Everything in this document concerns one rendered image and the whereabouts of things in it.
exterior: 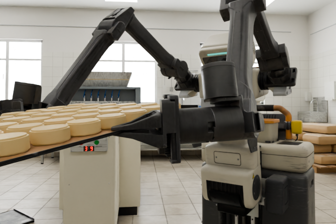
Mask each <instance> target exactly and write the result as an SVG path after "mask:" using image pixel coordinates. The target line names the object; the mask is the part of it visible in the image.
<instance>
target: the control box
mask: <svg viewBox="0 0 336 224"><path fill-rule="evenodd" d="M98 141H99V144H97V145H96V144H95V140H94V141H91V142H87V143H83V144H82V145H76V146H73V147H70V152H106V151H108V137H105V138H101V139H98ZM85 147H87V149H86V148H85ZM92 147H93V150H91V148H92ZM85 150H87V151H85Z"/></svg>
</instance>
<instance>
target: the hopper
mask: <svg viewBox="0 0 336 224"><path fill-rule="evenodd" d="M131 78H132V72H118V71H91V73H90V74H89V75H88V77H87V78H86V80H85V81H84V83H83V84H82V85H81V87H128V85H129V83H130V80H131Z"/></svg>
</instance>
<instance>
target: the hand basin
mask: <svg viewBox="0 0 336 224"><path fill-rule="evenodd" d="M324 93H325V96H323V97H313V100H312V101H311V92H305V101H311V102H310V103H312V102H313V111H298V112H297V120H298V121H302V122H314V123H315V122H328V113H327V112H328V101H332V100H336V81H329V82H325V83H324Z"/></svg>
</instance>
